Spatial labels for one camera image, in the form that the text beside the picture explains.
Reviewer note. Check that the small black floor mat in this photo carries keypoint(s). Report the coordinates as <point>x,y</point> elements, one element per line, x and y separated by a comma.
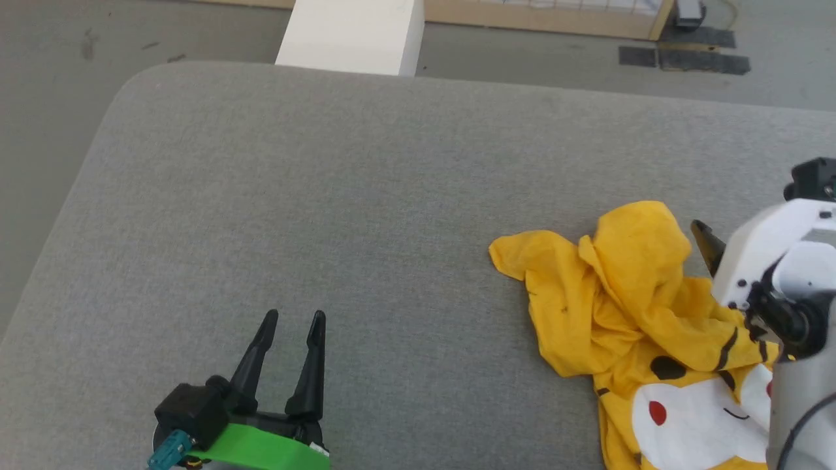
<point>637,57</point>

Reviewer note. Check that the yellow cartoon print T-shirt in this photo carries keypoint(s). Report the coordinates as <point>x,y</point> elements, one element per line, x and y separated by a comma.
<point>627,300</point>

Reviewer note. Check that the white box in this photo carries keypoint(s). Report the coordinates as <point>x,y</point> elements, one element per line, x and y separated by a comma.
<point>353,36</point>

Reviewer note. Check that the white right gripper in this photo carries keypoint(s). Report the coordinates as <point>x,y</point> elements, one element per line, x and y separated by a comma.
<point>757,248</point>

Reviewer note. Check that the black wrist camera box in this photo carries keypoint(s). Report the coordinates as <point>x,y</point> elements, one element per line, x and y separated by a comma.
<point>813,179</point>
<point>192,411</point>

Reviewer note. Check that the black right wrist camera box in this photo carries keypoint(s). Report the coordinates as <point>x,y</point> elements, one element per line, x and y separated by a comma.
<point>813,179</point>

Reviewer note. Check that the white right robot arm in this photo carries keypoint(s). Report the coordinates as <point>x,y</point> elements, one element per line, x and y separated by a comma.
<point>800,418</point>

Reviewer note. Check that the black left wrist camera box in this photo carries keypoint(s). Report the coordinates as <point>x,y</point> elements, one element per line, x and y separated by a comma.
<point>192,411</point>

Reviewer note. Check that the lemon print partition screen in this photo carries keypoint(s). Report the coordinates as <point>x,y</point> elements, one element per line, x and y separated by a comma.
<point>555,16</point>

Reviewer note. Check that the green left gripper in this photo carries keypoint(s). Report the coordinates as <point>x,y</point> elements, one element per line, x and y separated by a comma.
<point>261,450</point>

